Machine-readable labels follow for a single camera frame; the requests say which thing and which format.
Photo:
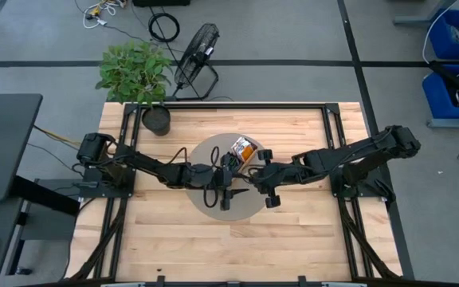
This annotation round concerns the black table edge frame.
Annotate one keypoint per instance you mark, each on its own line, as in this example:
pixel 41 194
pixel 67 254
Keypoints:
pixel 253 106

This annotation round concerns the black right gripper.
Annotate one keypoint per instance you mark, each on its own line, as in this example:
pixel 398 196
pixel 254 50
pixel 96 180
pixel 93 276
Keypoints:
pixel 265 179

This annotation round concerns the grey side desk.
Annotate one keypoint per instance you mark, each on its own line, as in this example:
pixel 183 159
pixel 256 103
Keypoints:
pixel 2 223

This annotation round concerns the black floor box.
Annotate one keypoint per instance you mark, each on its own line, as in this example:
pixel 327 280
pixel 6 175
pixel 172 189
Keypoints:
pixel 162 2

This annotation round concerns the green plant in black pot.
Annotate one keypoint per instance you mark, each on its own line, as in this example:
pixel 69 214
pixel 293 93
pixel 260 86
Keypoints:
pixel 134 71

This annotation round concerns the grey desk foot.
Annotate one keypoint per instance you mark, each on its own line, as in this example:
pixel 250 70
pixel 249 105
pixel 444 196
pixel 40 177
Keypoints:
pixel 413 20
pixel 452 123

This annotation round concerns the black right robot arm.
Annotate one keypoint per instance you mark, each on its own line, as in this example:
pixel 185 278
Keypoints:
pixel 353 155

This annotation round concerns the black pole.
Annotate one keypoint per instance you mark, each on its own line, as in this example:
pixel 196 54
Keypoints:
pixel 448 77

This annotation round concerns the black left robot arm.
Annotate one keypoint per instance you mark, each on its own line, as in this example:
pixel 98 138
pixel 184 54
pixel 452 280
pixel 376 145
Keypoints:
pixel 134 159

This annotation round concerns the round beige mat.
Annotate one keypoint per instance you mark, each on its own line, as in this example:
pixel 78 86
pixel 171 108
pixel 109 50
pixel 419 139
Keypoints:
pixel 201 153

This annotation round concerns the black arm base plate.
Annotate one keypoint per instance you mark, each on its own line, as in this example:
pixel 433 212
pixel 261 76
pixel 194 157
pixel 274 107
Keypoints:
pixel 369 189
pixel 98 192

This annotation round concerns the black desk beam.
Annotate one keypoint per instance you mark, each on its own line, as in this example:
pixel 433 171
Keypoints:
pixel 46 197

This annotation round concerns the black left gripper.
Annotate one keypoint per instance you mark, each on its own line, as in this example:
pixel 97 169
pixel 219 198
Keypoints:
pixel 222 178

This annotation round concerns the blue plastic storage bin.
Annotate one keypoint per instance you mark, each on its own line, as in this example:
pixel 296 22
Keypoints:
pixel 438 44
pixel 432 99

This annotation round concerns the white orange tea bag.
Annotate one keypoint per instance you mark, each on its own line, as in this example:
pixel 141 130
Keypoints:
pixel 248 152
pixel 239 145

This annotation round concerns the black floor fan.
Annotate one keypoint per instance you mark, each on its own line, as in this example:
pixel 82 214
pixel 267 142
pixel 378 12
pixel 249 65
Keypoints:
pixel 197 56

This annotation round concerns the wooden tea organizer box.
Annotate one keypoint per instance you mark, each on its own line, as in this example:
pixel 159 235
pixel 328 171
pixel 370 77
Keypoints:
pixel 253 153

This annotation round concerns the black desk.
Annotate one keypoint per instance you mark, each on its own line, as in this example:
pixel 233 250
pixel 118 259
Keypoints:
pixel 6 151

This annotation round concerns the black frame clamp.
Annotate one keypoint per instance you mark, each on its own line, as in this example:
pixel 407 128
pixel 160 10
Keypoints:
pixel 301 281
pixel 160 281

